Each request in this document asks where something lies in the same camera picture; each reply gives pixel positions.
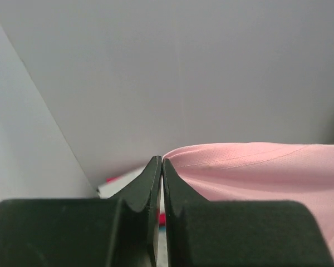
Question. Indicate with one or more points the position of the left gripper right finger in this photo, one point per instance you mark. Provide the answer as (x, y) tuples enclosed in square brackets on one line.
[(200, 232)]

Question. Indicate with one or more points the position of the pink t shirt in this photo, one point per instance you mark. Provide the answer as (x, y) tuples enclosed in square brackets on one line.
[(263, 171)]

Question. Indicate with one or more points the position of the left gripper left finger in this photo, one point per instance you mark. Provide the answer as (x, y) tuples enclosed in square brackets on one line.
[(121, 230)]

